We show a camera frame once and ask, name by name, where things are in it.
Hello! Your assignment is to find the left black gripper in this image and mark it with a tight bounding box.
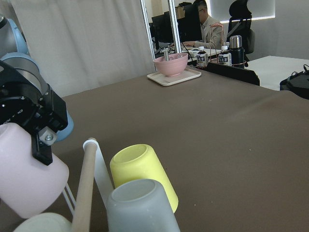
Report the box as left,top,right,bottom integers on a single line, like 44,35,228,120
0,60,69,166

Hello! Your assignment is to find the pink cup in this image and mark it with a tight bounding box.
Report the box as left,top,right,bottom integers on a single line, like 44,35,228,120
0,123,69,218

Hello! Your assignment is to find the mint green cup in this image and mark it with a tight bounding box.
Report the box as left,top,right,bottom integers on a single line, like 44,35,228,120
14,213,71,232

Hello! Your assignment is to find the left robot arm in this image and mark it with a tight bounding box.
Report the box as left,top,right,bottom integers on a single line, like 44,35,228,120
0,15,74,165

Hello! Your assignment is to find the yellow cup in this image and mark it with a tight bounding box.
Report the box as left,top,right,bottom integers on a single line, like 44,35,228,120
110,144,179,213

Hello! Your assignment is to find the grey cup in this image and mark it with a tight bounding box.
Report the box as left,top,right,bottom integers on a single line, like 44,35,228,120
107,179,180,232

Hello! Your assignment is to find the beige tray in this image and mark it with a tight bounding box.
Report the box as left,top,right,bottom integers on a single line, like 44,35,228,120
147,68,201,87

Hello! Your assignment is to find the pink bowl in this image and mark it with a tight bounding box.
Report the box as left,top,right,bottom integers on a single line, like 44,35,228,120
153,53,188,76

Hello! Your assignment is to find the plastic tea bottle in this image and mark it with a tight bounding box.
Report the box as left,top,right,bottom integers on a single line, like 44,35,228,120
196,46,208,68
218,45,232,66

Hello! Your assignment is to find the seated man in beige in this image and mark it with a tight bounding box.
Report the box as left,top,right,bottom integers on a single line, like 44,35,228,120
183,0,223,49

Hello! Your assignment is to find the black thermos bottle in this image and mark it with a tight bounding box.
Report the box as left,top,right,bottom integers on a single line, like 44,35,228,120
229,35,245,69

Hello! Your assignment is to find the black office chair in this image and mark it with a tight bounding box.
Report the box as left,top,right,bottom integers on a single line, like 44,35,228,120
226,0,255,61

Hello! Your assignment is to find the white wire cup holder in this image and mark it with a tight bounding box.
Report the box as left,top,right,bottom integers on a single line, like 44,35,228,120
62,138,113,232

